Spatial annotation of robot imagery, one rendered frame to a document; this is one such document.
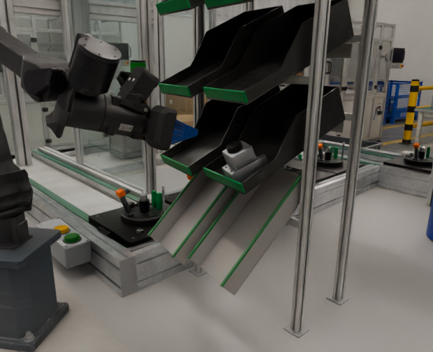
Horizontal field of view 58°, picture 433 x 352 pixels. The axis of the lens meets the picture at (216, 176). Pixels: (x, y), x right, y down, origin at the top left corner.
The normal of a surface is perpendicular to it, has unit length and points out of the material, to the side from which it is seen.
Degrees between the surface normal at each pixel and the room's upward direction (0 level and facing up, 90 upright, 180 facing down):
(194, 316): 0
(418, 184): 90
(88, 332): 0
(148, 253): 90
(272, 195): 45
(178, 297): 0
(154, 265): 90
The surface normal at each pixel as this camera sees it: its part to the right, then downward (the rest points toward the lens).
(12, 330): -0.15, 0.28
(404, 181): -0.73, 0.18
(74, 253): 0.68, 0.22
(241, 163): 0.40, 0.33
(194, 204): -0.59, -0.58
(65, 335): 0.01, -0.96
